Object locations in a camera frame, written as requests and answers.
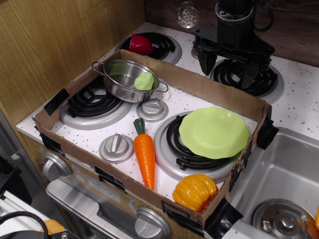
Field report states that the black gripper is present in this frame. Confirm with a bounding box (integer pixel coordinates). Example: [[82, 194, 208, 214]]
[[193, 9, 275, 89]]

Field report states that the orange toy carrot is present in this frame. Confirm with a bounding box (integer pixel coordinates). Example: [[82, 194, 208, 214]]
[[134, 118, 156, 190]]

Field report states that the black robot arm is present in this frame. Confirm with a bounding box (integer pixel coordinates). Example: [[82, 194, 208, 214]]
[[193, 0, 275, 89]]

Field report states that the light green plastic plate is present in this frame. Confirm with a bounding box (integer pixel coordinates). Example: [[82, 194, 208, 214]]
[[178, 107, 250, 159]]

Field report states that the rear right black burner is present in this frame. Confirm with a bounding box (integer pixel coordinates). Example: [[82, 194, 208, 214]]
[[210, 59, 285, 105]]

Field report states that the silver stovetop knob rear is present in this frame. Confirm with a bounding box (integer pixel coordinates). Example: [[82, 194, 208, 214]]
[[191, 47, 198, 60]]

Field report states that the silver stovetop knob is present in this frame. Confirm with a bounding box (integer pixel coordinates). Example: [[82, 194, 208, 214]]
[[191, 47, 198, 60], [99, 134, 134, 164], [137, 99, 169, 122]]

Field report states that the hanging perforated metal skimmer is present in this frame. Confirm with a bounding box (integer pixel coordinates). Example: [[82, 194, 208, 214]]
[[175, 1, 199, 28]]

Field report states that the light green toy vegetable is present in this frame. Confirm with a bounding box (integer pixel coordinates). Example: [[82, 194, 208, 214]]
[[134, 72, 154, 91]]

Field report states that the silver stovetop knob middle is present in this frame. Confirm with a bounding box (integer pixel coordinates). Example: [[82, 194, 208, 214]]
[[137, 99, 169, 122]]

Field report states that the red plastic cup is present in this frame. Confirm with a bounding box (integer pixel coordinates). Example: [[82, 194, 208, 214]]
[[129, 34, 154, 55]]

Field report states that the front right black burner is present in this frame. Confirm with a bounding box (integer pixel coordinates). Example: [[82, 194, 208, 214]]
[[154, 112, 240, 183]]

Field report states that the small steel pot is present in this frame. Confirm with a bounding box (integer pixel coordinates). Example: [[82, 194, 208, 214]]
[[91, 59, 168, 103]]

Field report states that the steel sink basin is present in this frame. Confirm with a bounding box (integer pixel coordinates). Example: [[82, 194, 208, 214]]
[[226, 128, 319, 239]]

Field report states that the orange toy pumpkin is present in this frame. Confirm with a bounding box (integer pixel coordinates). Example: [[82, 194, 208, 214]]
[[172, 174, 219, 213]]

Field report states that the silver stovetop knob front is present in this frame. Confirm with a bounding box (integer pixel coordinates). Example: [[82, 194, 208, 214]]
[[99, 134, 134, 164]]

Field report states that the front left black burner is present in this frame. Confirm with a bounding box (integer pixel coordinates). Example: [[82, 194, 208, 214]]
[[60, 76, 132, 130]]

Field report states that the steel pot lid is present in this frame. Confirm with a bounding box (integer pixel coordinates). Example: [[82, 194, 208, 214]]
[[251, 199, 314, 239]]

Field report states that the silver oven knob right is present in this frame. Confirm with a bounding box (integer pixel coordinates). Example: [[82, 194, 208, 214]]
[[135, 207, 171, 239]]

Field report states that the silver oven knob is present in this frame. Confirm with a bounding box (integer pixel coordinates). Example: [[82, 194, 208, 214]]
[[42, 152, 72, 181], [135, 207, 171, 239]]

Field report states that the orange toy in sink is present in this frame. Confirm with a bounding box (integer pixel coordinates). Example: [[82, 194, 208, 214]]
[[307, 208, 319, 239]]

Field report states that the silver oven knob left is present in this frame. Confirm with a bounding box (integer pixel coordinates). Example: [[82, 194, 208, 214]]
[[42, 152, 72, 181]]

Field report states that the orange object bottom left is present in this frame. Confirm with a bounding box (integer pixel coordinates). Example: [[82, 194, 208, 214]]
[[44, 219, 65, 235]]

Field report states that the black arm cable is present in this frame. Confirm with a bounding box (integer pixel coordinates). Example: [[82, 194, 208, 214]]
[[253, 0, 275, 32]]

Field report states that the silver oven door handle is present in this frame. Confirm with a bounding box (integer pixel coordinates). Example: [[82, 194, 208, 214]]
[[46, 179, 138, 239]]

